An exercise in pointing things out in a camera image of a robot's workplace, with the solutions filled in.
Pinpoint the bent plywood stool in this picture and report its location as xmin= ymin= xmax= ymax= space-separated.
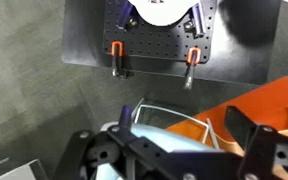
xmin=212 ymin=105 xmax=288 ymax=180

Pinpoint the purple marker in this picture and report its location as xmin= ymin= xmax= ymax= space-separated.
xmin=118 ymin=104 xmax=133 ymax=134

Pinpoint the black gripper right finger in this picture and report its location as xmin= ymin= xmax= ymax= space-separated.
xmin=223 ymin=105 xmax=288 ymax=180

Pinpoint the blue padded metal-frame chair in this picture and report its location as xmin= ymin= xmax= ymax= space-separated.
xmin=130 ymin=97 xmax=227 ymax=180

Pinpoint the grey flat panel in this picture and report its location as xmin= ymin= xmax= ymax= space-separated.
xmin=0 ymin=159 xmax=48 ymax=180

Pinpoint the black robot cart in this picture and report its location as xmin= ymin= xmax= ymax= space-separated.
xmin=61 ymin=0 xmax=282 ymax=86

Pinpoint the orange-handled bar clamp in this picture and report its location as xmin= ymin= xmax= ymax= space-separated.
xmin=183 ymin=47 xmax=202 ymax=91
xmin=110 ymin=40 xmax=130 ymax=79

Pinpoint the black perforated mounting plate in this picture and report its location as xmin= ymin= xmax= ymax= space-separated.
xmin=103 ymin=0 xmax=218 ymax=64

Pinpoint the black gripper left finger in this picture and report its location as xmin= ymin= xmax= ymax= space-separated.
xmin=52 ymin=125 xmax=242 ymax=180

